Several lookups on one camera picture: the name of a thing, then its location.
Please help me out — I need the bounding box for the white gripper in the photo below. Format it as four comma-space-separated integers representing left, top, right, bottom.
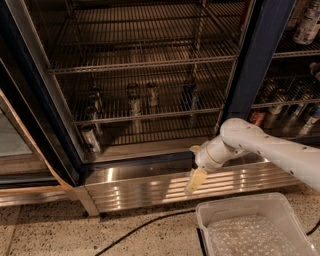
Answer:
185, 142, 217, 194

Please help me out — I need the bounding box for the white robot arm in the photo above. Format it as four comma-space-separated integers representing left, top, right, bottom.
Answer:
185, 118, 320, 193

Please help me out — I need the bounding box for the dark blue can rear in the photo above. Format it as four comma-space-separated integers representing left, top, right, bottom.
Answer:
182, 81, 199, 111

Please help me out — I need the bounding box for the red can right compartment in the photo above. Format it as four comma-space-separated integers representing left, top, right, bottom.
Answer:
249, 110, 265, 126

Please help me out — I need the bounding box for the silver can middle rear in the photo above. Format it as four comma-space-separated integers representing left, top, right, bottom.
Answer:
147, 82, 159, 107

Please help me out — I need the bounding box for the silver can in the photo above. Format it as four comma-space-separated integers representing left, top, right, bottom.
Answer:
147, 82, 159, 107
81, 125, 101, 153

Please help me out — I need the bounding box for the silver can right compartment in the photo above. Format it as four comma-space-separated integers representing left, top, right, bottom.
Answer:
264, 105, 282, 129

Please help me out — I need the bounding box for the can rear behind 7up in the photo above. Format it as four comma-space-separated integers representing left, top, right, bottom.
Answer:
126, 83, 139, 97

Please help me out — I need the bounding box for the silver can front left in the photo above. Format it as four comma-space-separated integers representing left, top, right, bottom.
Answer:
81, 125, 101, 153

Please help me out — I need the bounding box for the blue white can far right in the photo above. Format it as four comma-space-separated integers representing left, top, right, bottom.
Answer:
299, 105, 320, 135

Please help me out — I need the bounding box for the open glass fridge door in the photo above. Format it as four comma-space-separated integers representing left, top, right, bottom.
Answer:
0, 59, 76, 191

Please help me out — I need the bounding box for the clear plastic bin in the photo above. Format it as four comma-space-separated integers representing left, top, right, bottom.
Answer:
196, 193, 319, 256

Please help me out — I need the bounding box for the white bottle upper right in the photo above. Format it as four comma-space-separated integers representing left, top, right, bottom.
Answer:
293, 0, 320, 45

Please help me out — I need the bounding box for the black floor cable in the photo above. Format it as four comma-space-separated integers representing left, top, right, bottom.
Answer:
94, 209, 197, 256

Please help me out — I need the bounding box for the lower wire fridge shelf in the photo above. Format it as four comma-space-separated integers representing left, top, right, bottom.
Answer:
71, 62, 233, 125

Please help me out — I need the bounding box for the wire fridge shelf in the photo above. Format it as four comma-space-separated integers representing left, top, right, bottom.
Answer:
48, 0, 245, 75
71, 62, 233, 125

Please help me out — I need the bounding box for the dark blue fridge door frame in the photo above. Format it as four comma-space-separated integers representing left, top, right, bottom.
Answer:
219, 0, 296, 127

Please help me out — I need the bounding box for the upper wire fridge shelf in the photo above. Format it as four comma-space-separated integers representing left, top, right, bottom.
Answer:
48, 0, 245, 75

